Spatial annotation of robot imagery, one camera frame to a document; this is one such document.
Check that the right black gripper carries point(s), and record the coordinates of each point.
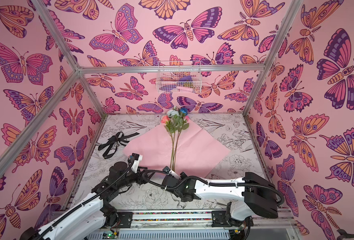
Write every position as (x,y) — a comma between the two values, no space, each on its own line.
(164,176)

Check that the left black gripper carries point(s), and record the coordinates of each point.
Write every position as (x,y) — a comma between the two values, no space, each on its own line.
(144,179)

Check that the pink purple wrapping paper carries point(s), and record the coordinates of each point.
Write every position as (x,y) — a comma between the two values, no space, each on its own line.
(198,151)

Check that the black ribbon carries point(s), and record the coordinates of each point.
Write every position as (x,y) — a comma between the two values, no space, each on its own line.
(112,144)

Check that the small magenta fake flower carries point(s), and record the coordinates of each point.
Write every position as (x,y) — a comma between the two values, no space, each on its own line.
(183,126)

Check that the blue fake flower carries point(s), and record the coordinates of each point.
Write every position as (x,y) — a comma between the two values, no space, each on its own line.
(183,112)

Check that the pink fake rose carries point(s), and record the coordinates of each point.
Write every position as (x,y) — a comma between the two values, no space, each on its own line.
(165,119)

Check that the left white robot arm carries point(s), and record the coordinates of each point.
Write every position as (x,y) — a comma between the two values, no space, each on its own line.
(95,210)

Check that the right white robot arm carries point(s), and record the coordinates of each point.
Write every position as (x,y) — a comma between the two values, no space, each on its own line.
(248,196)

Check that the white wire basket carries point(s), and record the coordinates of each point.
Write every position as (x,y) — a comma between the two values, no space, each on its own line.
(179,77)

